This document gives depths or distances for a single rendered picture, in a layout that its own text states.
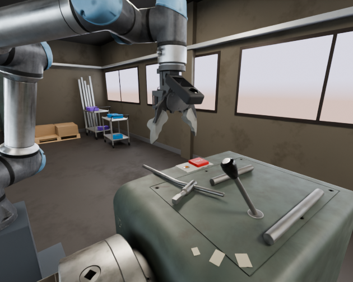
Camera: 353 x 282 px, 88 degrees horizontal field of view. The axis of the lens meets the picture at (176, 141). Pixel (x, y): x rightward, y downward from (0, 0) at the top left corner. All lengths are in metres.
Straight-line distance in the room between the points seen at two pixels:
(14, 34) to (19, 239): 0.62
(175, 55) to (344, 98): 2.61
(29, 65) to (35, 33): 0.24
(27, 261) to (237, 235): 0.73
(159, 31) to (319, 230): 0.57
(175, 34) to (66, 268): 0.53
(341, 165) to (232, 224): 2.69
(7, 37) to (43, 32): 0.10
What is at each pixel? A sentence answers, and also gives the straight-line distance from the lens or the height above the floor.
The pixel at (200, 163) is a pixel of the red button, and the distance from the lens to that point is 0.73.
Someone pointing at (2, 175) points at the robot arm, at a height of 1.27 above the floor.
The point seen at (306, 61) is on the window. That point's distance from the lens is 3.04.
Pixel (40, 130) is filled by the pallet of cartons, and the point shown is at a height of 0.32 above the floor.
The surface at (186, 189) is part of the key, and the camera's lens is 0.53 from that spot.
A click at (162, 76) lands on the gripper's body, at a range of 0.53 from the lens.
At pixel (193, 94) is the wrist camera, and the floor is 1.53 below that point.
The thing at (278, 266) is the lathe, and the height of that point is 1.26.
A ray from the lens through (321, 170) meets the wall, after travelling 3.15.
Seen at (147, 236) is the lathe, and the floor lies 1.23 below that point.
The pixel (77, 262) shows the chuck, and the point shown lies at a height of 1.23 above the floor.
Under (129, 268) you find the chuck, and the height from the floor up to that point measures 1.23.
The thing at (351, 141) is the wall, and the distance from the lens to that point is 3.01.
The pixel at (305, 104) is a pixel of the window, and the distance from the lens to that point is 3.01.
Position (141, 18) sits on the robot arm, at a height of 1.71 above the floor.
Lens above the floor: 1.54
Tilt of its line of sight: 16 degrees down
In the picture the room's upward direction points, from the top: straight up
